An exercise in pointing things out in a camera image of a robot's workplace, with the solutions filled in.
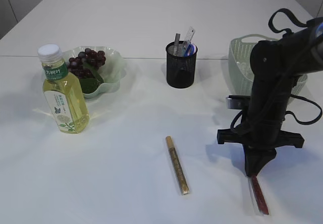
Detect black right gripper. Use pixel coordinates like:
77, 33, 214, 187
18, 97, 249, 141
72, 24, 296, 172
217, 116, 304, 177

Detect red glitter glue pen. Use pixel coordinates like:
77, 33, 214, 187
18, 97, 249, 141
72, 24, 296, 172
249, 175, 270, 215

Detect clear plastic sheet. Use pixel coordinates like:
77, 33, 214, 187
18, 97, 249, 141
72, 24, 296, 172
237, 61, 253, 79

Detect blue scissors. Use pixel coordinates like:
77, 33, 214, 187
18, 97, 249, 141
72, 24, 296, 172
184, 44, 197, 57

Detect silver glitter glue pen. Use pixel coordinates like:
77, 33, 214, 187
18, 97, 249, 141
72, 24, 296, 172
173, 33, 181, 57

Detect clear plastic ruler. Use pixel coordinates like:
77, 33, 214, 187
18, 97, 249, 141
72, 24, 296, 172
183, 26, 195, 50

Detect purple grape bunch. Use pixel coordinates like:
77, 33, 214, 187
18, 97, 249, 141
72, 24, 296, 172
66, 47, 106, 94

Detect jasmine tea bottle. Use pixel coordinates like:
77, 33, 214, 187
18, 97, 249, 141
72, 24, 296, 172
37, 44, 89, 134

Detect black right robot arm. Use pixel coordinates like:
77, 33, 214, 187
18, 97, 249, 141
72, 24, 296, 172
217, 18, 322, 177

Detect gold glitter glue pen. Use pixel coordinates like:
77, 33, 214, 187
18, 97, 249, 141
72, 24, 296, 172
166, 136, 190, 195

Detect green woven plastic basket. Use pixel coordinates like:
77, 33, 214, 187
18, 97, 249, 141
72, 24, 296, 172
228, 34, 309, 103

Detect black mesh pen holder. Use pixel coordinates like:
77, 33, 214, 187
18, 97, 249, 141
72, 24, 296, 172
166, 42, 198, 89

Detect green wavy plate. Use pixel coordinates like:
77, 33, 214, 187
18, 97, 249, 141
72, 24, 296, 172
63, 46, 126, 98

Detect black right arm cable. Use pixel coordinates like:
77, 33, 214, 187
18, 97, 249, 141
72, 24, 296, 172
229, 8, 323, 135

